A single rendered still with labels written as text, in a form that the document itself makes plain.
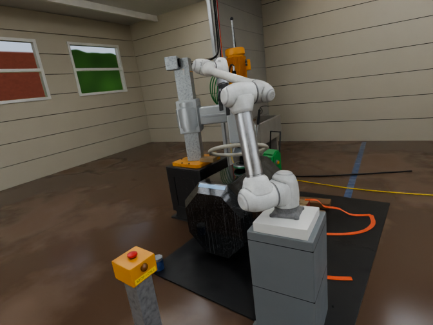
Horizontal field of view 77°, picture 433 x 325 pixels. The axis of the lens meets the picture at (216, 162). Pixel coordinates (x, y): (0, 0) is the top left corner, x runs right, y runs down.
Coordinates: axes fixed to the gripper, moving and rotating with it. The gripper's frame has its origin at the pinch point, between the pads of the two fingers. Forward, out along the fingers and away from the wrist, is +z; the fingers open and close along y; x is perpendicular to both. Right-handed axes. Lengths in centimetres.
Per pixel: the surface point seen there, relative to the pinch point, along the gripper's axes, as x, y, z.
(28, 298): 203, -13, 144
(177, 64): 84, 77, -93
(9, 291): 234, -12, 141
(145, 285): 3, -95, 95
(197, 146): 89, 124, -3
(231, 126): 19, 67, -6
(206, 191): 43, 48, 57
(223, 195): 25, 45, 62
